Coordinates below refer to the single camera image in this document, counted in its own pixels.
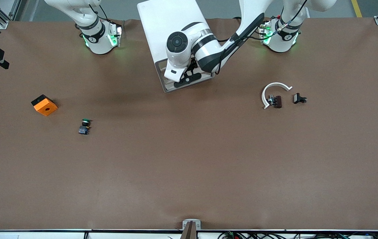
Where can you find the metal base connector bracket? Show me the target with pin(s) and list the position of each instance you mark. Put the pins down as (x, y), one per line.
(115, 33)

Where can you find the grey metal mounting bracket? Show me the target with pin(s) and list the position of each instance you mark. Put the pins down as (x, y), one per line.
(192, 220)

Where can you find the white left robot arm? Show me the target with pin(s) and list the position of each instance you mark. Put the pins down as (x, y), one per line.
(179, 64)

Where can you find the white cabinet drawer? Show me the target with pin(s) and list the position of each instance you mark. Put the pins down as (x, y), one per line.
(209, 76)

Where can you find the white drawer cabinet shell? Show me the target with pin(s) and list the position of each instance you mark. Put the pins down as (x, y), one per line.
(162, 26)

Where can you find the brown table cover sheet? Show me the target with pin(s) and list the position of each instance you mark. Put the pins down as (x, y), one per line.
(189, 159)

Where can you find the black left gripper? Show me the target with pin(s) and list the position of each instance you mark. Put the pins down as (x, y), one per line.
(193, 65)

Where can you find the small black contact block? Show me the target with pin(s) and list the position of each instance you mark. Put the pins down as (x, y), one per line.
(297, 98)

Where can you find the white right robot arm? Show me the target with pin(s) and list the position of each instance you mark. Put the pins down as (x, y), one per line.
(96, 43)

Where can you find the dark brown contact block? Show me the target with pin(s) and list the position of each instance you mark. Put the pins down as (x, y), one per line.
(278, 102)

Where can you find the green push button switch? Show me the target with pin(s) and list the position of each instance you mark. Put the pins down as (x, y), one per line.
(83, 130)

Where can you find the orange black button enclosure box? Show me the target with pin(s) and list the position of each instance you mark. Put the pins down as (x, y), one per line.
(46, 108)

